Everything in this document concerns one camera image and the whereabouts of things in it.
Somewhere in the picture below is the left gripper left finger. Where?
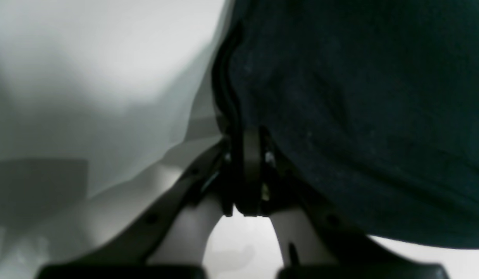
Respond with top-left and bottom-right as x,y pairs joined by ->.
38,129 -> 247,279

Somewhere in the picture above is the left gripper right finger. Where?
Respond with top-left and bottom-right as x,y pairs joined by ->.
243,128 -> 449,279

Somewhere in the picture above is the black T-shirt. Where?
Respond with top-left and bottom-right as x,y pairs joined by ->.
216,0 -> 479,249

